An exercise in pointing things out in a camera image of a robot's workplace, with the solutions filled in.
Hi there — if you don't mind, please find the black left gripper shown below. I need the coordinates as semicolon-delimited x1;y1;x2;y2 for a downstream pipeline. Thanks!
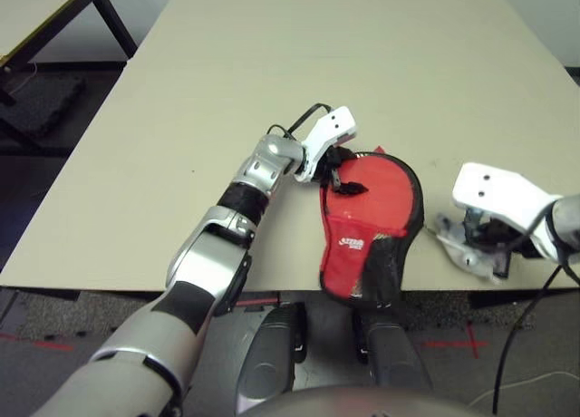
317;147;369;197

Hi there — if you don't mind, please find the clear plastic pouch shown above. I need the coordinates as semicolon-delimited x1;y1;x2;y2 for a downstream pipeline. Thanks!
433;211;512;286

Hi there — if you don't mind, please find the black foam floor mat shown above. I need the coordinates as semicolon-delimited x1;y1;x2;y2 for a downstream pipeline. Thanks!
0;74;87;140

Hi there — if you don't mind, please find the black and red paddle case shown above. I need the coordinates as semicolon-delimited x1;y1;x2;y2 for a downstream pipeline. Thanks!
316;144;427;310

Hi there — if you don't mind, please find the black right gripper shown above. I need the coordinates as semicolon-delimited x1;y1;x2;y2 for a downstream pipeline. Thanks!
476;219;543;277

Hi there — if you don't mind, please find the white floor cable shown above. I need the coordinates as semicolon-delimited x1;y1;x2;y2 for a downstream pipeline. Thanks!
470;369;570;404

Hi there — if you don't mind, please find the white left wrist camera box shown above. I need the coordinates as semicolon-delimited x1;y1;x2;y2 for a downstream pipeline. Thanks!
293;105;359;184

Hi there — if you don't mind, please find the grey robot leg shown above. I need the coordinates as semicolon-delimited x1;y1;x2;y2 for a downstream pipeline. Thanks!
235;301;309;413
353;305;434;391

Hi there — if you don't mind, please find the grey right robot leg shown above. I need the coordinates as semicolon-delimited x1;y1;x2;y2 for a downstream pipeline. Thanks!
353;305;434;391

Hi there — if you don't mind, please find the grey left robot leg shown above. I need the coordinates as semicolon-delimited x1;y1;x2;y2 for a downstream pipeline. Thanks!
235;301;309;413

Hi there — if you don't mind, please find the black-framed side table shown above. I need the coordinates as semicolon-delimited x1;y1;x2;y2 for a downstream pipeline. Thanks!
0;0;140;158

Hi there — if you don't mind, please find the grey robot torso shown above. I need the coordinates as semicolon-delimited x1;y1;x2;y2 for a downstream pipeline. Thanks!
235;384;493;417

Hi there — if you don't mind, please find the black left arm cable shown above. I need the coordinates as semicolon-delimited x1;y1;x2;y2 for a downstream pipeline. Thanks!
266;102;334;140

